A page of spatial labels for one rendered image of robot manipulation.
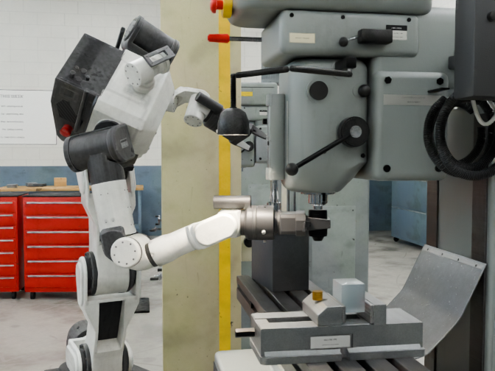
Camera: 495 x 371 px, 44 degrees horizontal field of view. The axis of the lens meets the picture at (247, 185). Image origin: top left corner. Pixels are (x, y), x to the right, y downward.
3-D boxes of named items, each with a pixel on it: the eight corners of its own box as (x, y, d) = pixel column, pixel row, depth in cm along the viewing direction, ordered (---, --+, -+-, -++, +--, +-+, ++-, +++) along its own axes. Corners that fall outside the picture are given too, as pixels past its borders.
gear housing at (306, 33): (281, 52, 136) (281, 7, 135) (259, 68, 160) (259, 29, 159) (420, 57, 142) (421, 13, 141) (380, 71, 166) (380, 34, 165)
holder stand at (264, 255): (272, 292, 183) (272, 226, 182) (250, 277, 204) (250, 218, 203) (309, 289, 187) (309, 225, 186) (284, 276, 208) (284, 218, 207)
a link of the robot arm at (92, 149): (75, 188, 155) (65, 136, 156) (91, 187, 164) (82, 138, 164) (116, 179, 153) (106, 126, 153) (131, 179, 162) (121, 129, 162)
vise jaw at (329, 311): (317, 326, 123) (317, 307, 122) (302, 311, 135) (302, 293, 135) (345, 324, 124) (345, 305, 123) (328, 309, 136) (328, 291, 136)
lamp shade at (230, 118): (211, 135, 137) (211, 107, 137) (233, 135, 142) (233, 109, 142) (233, 134, 132) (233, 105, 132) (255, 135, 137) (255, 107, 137)
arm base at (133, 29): (111, 56, 184) (124, 45, 175) (128, 22, 188) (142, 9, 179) (153, 82, 191) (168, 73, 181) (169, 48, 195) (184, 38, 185)
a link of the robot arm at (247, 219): (257, 243, 149) (211, 243, 150) (260, 235, 160) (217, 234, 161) (256, 197, 148) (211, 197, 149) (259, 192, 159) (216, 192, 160)
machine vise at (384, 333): (261, 365, 120) (261, 311, 119) (248, 342, 135) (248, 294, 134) (426, 356, 125) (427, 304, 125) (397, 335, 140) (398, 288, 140)
